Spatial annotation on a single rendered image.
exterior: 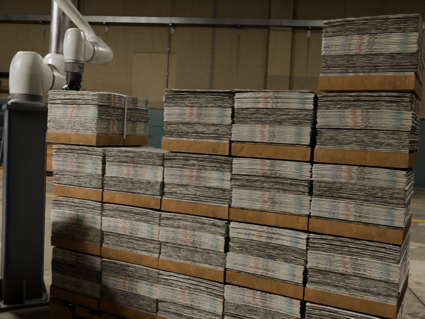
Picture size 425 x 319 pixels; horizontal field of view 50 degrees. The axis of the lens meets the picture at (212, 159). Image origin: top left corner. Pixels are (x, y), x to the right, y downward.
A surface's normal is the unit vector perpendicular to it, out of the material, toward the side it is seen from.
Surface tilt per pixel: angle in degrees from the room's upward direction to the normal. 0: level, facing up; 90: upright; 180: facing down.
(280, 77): 90
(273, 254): 89
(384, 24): 90
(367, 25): 90
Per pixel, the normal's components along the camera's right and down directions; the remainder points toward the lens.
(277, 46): -0.12, 0.05
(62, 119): -0.45, 0.03
